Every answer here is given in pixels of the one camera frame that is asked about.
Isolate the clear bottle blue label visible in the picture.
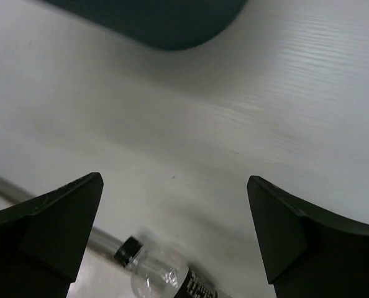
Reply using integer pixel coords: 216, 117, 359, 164
114, 233, 219, 298

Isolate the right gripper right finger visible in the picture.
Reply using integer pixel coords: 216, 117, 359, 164
247, 176, 369, 297

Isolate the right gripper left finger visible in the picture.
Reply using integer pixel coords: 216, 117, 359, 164
0, 173, 104, 297

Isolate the aluminium table edge rail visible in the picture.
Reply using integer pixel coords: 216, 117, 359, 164
0, 172, 123, 266

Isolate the dark teal plastic bin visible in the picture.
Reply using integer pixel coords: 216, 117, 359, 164
48, 0, 246, 50

